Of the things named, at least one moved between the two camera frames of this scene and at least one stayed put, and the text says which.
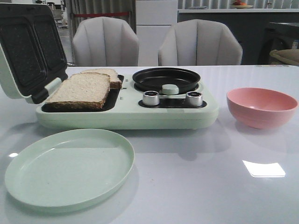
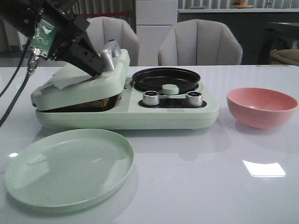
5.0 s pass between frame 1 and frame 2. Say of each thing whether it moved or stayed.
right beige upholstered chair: stayed
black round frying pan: stayed
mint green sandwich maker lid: moved
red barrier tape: stayed
